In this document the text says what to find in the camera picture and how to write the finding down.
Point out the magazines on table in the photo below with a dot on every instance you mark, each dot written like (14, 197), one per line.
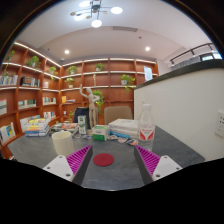
(71, 127)

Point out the white ceramic mug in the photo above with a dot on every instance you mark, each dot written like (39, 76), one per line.
(63, 143)

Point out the tan chair backrest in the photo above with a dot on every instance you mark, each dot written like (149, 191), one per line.
(117, 112)

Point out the green white small box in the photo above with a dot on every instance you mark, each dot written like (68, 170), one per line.
(100, 132)

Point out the stack of colourful books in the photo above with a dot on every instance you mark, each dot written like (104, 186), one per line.
(37, 127)

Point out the white green milk carton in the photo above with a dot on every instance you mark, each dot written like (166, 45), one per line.
(82, 122)

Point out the hanging green potted plant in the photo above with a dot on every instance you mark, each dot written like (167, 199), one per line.
(127, 81)

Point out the white wall socket panel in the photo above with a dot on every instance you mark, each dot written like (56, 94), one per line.
(219, 129)

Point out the ceiling chandelier lamp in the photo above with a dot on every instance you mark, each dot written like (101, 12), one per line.
(91, 9)

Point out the red round coaster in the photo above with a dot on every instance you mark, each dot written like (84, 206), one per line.
(103, 159)

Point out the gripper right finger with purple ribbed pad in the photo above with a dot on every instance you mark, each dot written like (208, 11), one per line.
(153, 167)

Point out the clear plastic water bottle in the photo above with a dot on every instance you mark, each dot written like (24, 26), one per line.
(146, 128)

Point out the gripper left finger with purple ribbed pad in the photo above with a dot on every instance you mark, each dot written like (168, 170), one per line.
(72, 167)

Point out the wooden wall bookshelf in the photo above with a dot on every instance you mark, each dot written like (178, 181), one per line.
(33, 84)

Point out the wooden artist mannequin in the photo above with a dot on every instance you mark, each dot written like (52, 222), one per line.
(92, 109)

